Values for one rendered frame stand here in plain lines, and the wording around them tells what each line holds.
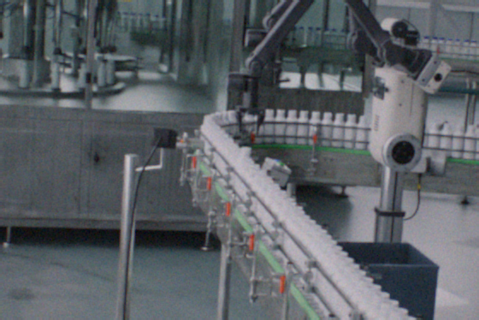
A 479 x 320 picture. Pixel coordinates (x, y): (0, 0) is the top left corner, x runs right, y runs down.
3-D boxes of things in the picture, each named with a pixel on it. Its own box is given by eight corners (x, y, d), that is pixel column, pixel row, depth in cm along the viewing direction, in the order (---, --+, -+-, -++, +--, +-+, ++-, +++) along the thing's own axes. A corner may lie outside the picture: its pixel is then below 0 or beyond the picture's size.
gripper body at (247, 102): (265, 114, 422) (267, 93, 421) (238, 112, 420) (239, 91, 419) (262, 111, 428) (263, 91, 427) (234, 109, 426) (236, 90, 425)
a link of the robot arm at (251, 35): (278, 19, 461) (274, 18, 469) (250, 17, 458) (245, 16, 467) (276, 49, 462) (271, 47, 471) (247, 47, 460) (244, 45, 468)
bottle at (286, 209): (299, 257, 350) (304, 204, 348) (288, 259, 345) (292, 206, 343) (283, 252, 353) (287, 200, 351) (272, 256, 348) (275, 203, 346)
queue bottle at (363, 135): (352, 148, 577) (355, 115, 575) (357, 147, 582) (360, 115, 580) (363, 150, 574) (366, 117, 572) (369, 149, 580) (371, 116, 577)
